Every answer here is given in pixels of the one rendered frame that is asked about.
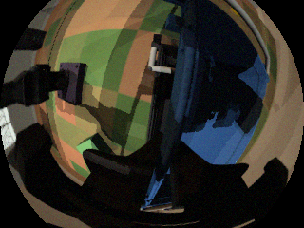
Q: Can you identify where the small green block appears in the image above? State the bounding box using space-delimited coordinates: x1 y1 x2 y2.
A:
76 133 111 155

